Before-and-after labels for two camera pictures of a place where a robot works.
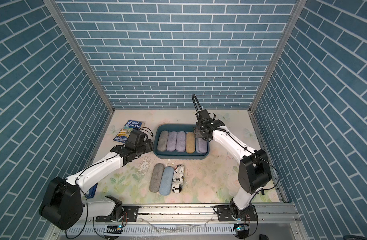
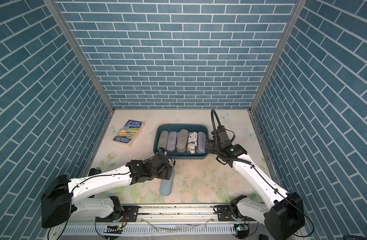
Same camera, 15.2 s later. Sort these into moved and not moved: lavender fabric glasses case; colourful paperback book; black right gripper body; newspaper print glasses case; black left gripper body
Moved: black left gripper body; black right gripper body; newspaper print glasses case
Not moved: colourful paperback book; lavender fabric glasses case
